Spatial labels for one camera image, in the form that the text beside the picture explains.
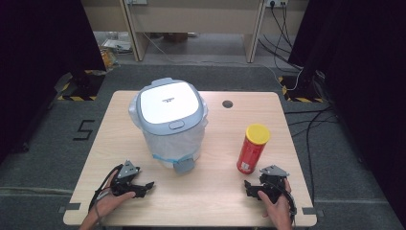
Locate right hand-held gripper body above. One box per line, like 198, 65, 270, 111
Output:
259, 164, 290, 205

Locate person's right hand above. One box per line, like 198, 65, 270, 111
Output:
257, 178, 294, 230

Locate white wall power socket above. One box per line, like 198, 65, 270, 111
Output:
264, 0, 289, 9

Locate red can yellow lid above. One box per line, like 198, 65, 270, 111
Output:
236, 123, 271, 175

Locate clear plastic clutter pile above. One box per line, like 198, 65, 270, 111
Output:
94, 30, 134, 55

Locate white pedal bin grey-blue lid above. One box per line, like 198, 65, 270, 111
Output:
127, 77, 209, 175

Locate yellow-black striped stand base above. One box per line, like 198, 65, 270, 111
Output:
54, 69, 107, 103
277, 75, 325, 104

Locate yellow packet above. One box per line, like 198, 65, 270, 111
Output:
99, 47, 121, 72

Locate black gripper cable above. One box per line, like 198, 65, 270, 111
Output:
280, 183, 299, 226
88, 163, 124, 213

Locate black floor cables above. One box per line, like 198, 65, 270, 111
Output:
258, 3, 339, 205

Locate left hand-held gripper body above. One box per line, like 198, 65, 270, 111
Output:
109, 159, 144, 197

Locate black curtain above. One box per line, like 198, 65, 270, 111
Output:
0, 0, 107, 164
287, 0, 406, 221

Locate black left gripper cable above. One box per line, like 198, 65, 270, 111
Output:
88, 163, 124, 213

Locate person's left hand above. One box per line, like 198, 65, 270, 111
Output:
93, 173, 137, 221

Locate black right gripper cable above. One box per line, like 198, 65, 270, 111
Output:
280, 183, 299, 226

